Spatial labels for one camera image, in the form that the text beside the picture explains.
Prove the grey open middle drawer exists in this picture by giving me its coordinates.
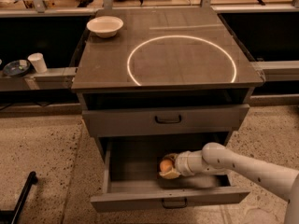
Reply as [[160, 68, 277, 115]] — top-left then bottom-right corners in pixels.
[[91, 133, 249, 212]]

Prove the grey drawer cabinet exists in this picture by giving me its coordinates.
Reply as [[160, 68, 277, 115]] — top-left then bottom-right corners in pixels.
[[71, 7, 265, 162]]

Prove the black upper drawer handle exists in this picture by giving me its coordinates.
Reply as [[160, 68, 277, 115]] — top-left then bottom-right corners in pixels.
[[154, 115, 182, 124]]

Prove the white paper cup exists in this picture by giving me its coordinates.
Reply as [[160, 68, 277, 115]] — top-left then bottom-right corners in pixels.
[[28, 52, 47, 73]]

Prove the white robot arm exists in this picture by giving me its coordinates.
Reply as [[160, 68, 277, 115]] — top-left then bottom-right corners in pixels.
[[159, 142, 299, 224]]

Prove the black middle drawer handle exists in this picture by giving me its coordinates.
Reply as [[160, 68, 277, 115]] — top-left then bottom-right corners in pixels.
[[161, 198, 188, 209]]

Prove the grey upper drawer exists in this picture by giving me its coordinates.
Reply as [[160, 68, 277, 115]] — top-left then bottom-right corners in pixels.
[[82, 105, 249, 137]]

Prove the orange fruit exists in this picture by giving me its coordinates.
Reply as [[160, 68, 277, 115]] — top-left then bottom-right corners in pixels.
[[160, 159, 173, 172]]

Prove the black drawer handle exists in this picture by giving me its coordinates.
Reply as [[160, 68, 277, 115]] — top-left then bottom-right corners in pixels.
[[161, 198, 188, 209], [154, 115, 182, 124]]

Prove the black metal bar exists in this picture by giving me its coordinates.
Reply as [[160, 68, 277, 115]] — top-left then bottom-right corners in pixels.
[[0, 171, 38, 224]]

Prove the white paper bowl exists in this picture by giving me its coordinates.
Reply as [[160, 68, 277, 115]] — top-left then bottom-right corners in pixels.
[[87, 16, 123, 38]]

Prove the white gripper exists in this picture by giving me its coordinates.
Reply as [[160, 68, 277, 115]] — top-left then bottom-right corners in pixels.
[[159, 150, 207, 179]]

